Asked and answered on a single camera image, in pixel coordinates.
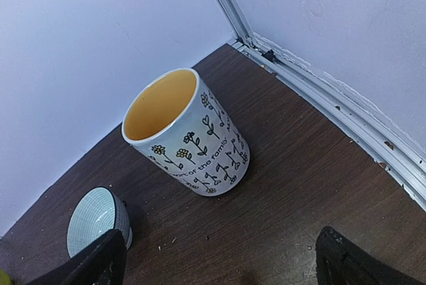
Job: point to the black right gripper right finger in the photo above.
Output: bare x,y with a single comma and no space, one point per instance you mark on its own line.
340,261

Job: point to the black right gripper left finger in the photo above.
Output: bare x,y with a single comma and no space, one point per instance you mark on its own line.
102,262

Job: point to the light blue ceramic bowl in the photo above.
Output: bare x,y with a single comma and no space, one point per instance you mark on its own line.
98,211

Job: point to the white floral mug yellow inside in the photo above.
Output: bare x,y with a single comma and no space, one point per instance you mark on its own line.
177,123

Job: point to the aluminium frame post right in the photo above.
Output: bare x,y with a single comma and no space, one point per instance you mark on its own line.
356,116

